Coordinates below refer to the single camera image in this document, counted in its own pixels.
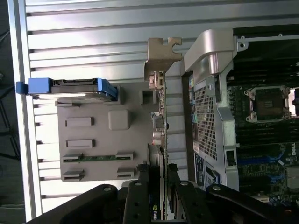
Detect grey plastic parts rack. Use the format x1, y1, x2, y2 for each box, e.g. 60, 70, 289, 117
55, 83, 164, 182

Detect blue expansion slot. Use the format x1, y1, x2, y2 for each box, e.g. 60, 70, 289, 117
238, 155, 285, 165

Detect CPU socket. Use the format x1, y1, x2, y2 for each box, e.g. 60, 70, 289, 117
244, 85, 292, 122

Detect silver chipset heatsink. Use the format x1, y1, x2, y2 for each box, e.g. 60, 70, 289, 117
286, 166, 299, 189

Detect metal socket cover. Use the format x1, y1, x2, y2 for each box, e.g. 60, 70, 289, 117
291, 88, 299, 118

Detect green RAM stick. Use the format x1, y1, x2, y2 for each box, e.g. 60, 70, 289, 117
79, 155, 117, 162

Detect open grey PC case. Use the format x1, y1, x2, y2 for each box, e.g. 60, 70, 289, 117
179, 28, 299, 203

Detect green Dell motherboard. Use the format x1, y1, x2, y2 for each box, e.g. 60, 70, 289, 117
228, 84, 299, 203

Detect hard disk with blue carrier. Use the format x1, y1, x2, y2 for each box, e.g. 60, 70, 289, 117
15, 77, 117, 103

